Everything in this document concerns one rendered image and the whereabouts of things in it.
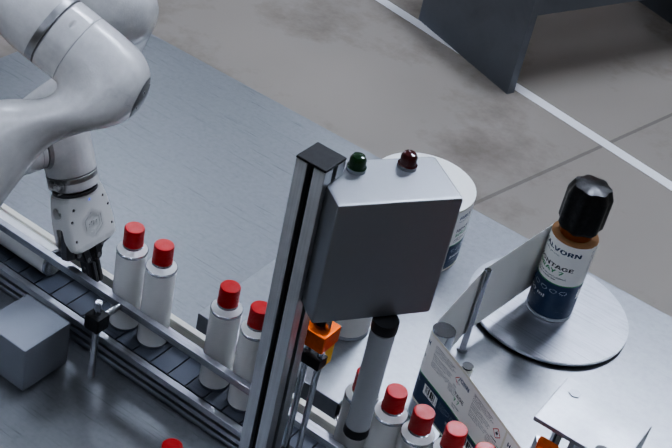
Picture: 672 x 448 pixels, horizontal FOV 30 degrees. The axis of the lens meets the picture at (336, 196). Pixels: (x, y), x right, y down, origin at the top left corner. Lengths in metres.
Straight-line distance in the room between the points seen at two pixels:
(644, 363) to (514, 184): 2.08
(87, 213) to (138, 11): 0.49
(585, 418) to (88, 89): 0.82
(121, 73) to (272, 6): 3.58
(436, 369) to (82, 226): 0.62
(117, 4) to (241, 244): 0.87
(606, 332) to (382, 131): 2.22
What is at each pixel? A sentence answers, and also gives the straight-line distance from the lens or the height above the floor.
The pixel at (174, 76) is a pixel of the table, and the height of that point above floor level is 0.83.
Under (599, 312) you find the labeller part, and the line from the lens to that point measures 2.44.
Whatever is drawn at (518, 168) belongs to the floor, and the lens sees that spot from 4.48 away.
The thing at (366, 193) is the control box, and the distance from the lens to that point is 1.52.
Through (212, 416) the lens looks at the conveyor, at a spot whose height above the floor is 0.87.
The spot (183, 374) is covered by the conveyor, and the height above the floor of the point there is 0.88.
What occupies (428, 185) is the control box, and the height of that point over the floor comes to 1.47.
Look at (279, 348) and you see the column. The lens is 1.69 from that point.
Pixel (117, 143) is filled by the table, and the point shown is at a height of 0.83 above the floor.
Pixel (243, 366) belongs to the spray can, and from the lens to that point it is 1.98.
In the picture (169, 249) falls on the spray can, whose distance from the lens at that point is 2.01.
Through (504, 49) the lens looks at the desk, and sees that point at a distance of 4.89.
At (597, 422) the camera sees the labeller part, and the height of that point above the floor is 1.14.
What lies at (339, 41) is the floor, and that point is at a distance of 4.99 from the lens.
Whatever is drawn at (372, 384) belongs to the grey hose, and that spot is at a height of 1.18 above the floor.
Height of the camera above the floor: 2.33
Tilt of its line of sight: 35 degrees down
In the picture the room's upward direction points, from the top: 13 degrees clockwise
